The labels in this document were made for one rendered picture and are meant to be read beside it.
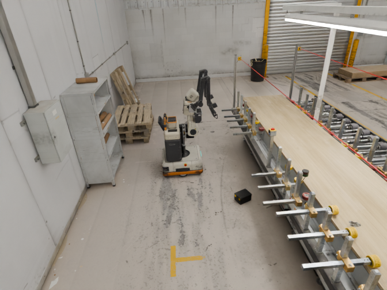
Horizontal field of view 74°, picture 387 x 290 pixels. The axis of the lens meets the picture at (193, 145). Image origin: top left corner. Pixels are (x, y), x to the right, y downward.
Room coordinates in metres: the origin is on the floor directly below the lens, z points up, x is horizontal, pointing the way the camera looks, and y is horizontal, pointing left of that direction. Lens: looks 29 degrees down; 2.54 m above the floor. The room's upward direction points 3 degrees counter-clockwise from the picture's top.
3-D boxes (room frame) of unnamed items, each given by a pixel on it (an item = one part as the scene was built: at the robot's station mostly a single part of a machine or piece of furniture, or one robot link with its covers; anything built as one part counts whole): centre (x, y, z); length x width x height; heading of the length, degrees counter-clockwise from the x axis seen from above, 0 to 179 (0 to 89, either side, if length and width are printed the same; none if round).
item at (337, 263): (1.12, -0.94, 0.95); 0.50 x 0.04 x 0.04; 93
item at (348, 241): (1.17, -0.99, 0.91); 0.04 x 0.04 x 0.48; 3
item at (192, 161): (3.83, 0.21, 0.16); 0.67 x 0.64 x 0.25; 93
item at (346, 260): (1.14, -0.99, 0.95); 0.14 x 0.06 x 0.05; 3
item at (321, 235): (1.37, -0.93, 0.95); 0.50 x 0.04 x 0.04; 93
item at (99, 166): (3.81, 1.54, 0.78); 0.90 x 0.45 x 1.55; 3
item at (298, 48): (4.77, -1.93, 1.25); 0.15 x 0.08 x 1.10; 3
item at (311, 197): (1.66, -0.97, 0.88); 0.04 x 0.04 x 0.48; 3
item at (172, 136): (3.82, 0.30, 0.59); 0.55 x 0.34 x 0.83; 3
